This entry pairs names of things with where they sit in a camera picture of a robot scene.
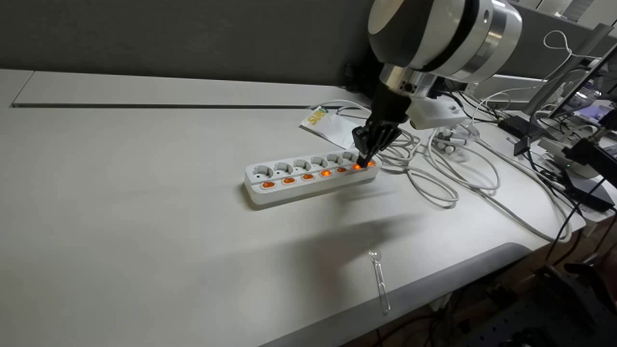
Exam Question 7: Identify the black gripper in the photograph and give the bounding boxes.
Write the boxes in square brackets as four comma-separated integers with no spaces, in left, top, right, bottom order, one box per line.
[351,85,411,168]

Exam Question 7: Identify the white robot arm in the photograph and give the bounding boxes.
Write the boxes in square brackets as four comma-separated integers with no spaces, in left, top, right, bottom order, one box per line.
[353,0,523,168]

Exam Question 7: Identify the white multi-socket power strip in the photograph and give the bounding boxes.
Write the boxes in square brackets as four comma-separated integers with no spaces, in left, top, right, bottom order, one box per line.
[243,151,380,207]

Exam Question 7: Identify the clear plastic piece on table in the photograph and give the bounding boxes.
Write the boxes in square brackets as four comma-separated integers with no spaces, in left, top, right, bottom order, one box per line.
[369,249,392,317]

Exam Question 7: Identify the grey desk partition panel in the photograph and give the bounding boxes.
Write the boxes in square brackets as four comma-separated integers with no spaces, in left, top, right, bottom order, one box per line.
[0,0,372,85]

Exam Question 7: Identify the black device on desk edge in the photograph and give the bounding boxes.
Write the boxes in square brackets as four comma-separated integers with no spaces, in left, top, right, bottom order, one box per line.
[563,139,617,213]

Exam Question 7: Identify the white power strip cable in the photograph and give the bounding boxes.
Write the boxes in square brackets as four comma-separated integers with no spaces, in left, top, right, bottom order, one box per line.
[334,103,575,245]

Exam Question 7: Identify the black cables on right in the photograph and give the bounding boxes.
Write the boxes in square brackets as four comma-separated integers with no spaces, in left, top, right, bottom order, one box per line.
[494,109,617,267]

